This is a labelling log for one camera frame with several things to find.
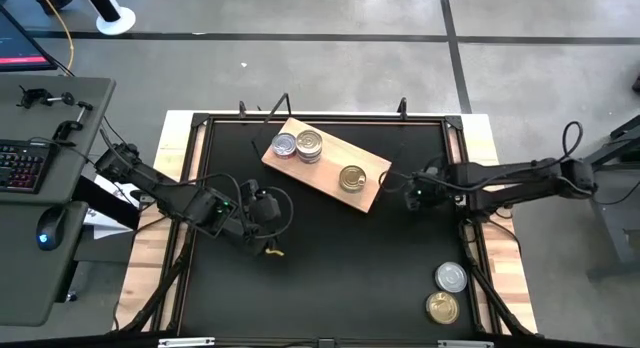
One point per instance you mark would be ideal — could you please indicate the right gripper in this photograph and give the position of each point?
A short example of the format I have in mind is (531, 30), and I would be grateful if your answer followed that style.
(422, 195)

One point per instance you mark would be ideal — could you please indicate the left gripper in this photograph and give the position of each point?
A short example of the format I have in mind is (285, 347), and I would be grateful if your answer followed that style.
(212, 213)

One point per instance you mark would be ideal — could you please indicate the green label can gold lid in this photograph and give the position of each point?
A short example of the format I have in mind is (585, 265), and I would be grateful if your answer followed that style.
(442, 308)
(352, 178)

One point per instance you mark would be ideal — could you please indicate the green label can silver lid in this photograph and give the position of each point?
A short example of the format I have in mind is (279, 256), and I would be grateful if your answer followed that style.
(451, 277)

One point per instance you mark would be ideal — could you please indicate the red label can silver lid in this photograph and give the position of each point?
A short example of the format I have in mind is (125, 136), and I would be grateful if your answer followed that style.
(284, 144)

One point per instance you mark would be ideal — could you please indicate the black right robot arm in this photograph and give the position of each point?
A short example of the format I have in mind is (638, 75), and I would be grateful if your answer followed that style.
(510, 180)

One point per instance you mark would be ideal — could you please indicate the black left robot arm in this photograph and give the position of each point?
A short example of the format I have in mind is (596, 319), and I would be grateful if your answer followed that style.
(150, 180)

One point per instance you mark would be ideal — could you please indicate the black table mat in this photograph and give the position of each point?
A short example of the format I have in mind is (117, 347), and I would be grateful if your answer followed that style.
(325, 288)

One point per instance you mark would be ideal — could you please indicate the wooden cutting board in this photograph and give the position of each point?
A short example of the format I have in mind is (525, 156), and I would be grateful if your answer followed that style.
(322, 177)

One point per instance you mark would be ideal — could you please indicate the black diagonal strut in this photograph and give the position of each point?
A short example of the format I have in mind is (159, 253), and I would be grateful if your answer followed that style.
(160, 293)
(492, 293)

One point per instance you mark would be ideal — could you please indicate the black desk beam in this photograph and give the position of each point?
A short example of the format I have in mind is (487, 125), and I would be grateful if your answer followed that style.
(105, 203)

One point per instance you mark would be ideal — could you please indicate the white paper sheets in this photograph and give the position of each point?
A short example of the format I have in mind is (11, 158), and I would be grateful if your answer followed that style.
(100, 223)

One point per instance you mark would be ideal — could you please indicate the dark metal stand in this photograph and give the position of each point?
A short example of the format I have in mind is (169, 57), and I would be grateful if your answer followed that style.
(615, 213)

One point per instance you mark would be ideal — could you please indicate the black computer mouse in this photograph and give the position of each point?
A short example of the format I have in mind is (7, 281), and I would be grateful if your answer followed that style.
(50, 228)

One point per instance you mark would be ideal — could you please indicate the black desk clamp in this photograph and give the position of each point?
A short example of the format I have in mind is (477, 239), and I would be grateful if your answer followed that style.
(32, 94)
(65, 130)

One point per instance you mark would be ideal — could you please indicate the grey side desk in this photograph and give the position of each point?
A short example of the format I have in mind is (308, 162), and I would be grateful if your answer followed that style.
(30, 268)

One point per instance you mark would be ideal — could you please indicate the backlit black keyboard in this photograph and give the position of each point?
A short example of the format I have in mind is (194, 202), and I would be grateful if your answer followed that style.
(22, 165)

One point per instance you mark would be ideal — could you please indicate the white round pole base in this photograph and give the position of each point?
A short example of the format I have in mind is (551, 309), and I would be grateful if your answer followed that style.
(117, 22)

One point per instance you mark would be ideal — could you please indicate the black pole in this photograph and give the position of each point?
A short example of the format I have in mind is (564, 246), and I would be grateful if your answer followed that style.
(102, 0)

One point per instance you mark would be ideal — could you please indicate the desk monitor red stripe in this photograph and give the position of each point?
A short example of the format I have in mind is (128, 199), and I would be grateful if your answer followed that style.
(20, 43)

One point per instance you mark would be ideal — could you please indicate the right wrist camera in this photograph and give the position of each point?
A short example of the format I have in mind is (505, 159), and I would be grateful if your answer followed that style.
(435, 169)

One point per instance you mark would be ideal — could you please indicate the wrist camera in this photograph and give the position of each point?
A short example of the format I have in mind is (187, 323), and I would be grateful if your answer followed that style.
(265, 208)
(435, 169)

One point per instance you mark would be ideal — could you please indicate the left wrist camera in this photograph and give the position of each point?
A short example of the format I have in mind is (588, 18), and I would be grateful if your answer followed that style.
(265, 208)

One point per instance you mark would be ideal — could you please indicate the black frame clamp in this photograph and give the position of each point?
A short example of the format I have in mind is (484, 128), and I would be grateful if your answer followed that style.
(242, 110)
(402, 109)

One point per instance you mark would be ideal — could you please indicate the silver metal bracket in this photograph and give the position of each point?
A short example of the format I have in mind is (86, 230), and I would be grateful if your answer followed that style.
(186, 342)
(465, 344)

